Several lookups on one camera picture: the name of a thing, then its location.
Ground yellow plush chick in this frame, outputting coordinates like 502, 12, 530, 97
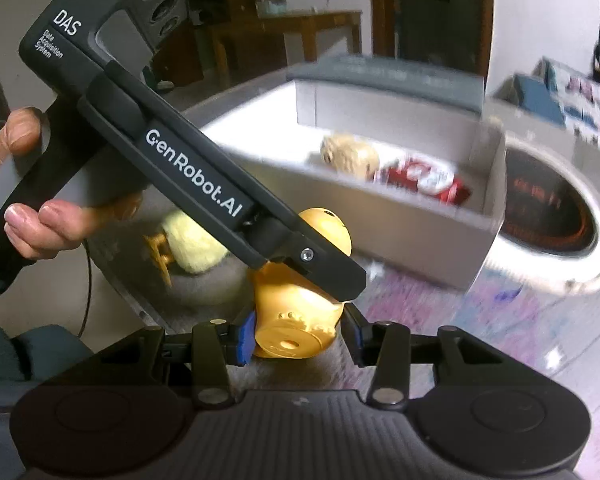
144, 209, 231, 289

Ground person's left hand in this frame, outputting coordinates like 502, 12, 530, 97
0, 106, 144, 262

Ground beige plush toy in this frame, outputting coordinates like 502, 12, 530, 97
320, 132, 382, 182

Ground grey cardboard box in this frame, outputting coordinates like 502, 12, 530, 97
200, 52, 507, 291

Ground wooden side table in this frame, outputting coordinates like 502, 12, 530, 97
207, 9, 364, 77

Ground wooden door frame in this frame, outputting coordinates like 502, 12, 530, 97
369, 0, 497, 78

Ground butterfly print pillows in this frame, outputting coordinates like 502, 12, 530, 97
534, 56, 600, 157

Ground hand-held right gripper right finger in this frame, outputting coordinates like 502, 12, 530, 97
341, 304, 487, 408

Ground yellow plastic duck toy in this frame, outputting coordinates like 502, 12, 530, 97
249, 207, 354, 361

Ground thin black cable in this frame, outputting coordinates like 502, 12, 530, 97
77, 239, 91, 337

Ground person's dark clothing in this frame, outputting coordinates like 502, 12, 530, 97
0, 310, 97, 418

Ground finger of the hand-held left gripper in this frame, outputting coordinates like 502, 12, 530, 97
245, 214, 369, 306

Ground blue sofa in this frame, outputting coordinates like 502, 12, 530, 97
509, 74, 567, 127

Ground black round induction cooker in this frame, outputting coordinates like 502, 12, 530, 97
500, 147, 600, 262

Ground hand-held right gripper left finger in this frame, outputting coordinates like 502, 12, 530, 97
100, 309, 257, 409

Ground red snack packet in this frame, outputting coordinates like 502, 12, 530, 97
374, 154, 474, 207

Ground grey star-patterned desktop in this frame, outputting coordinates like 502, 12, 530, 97
87, 105, 600, 396

